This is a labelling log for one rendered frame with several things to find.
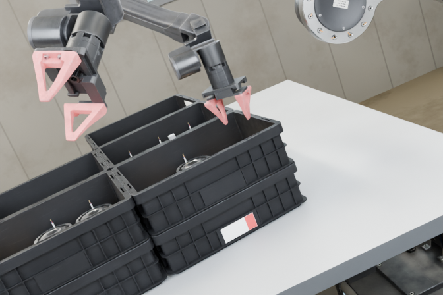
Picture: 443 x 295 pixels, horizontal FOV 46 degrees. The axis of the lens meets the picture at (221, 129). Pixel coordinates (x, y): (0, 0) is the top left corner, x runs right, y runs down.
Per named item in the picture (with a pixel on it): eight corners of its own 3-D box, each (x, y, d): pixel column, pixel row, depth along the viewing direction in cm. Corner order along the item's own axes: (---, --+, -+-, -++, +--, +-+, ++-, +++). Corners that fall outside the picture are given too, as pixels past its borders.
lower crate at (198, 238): (260, 176, 160) (247, 141, 157) (312, 203, 133) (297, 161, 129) (142, 239, 149) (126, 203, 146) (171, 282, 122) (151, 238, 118)
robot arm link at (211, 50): (219, 36, 122) (214, 35, 127) (192, 47, 121) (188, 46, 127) (230, 64, 124) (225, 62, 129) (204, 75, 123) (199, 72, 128)
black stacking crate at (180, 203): (248, 145, 157) (235, 110, 154) (297, 165, 130) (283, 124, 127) (128, 205, 146) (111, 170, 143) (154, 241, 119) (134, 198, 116)
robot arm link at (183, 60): (200, 13, 126) (206, 37, 134) (156, 31, 125) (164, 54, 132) (220, 45, 120) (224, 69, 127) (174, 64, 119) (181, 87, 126)
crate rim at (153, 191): (238, 116, 155) (235, 108, 154) (286, 130, 127) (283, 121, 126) (113, 176, 143) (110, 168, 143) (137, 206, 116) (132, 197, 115)
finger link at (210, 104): (239, 125, 126) (225, 89, 124) (213, 131, 130) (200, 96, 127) (248, 114, 132) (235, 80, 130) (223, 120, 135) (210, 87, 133)
